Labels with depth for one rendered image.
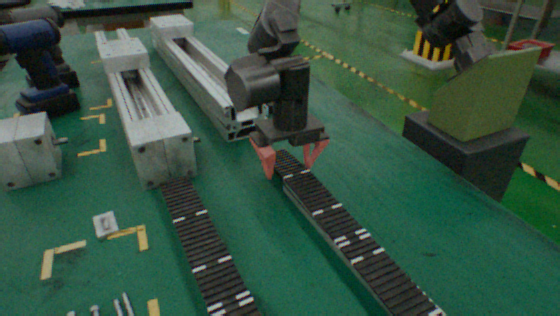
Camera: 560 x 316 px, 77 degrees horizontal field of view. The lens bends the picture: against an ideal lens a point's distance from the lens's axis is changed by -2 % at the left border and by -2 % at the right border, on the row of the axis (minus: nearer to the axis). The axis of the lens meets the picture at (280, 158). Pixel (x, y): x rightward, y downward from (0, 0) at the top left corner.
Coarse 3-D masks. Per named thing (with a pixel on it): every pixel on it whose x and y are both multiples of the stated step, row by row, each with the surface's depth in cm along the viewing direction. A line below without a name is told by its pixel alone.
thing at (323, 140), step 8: (296, 136) 57; (304, 136) 58; (312, 136) 59; (320, 136) 60; (328, 136) 60; (296, 144) 58; (304, 144) 59; (320, 144) 60; (304, 152) 66; (312, 152) 63; (320, 152) 63; (304, 160) 67; (312, 160) 64
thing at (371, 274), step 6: (378, 264) 45; (384, 264) 45; (390, 264) 45; (396, 264) 45; (366, 270) 44; (372, 270) 44; (378, 270) 45; (384, 270) 44; (390, 270) 44; (396, 270) 45; (366, 276) 44; (372, 276) 44; (378, 276) 44; (384, 276) 44
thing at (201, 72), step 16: (160, 48) 125; (176, 48) 107; (192, 48) 113; (176, 64) 105; (192, 64) 94; (208, 64) 101; (224, 64) 94; (192, 80) 92; (208, 80) 85; (224, 80) 91; (192, 96) 97; (208, 96) 83; (224, 96) 77; (208, 112) 85; (224, 112) 73; (240, 112) 79; (256, 112) 77; (224, 128) 76; (240, 128) 77
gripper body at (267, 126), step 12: (276, 108) 56; (288, 108) 55; (300, 108) 55; (264, 120) 60; (276, 120) 57; (288, 120) 56; (300, 120) 57; (312, 120) 61; (264, 132) 57; (276, 132) 57; (288, 132) 57; (300, 132) 57
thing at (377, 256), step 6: (372, 252) 47; (378, 252) 47; (384, 252) 47; (360, 258) 46; (366, 258) 46; (372, 258) 46; (378, 258) 46; (384, 258) 46; (390, 258) 46; (354, 264) 46; (360, 264) 45; (366, 264) 45; (372, 264) 45; (360, 270) 45
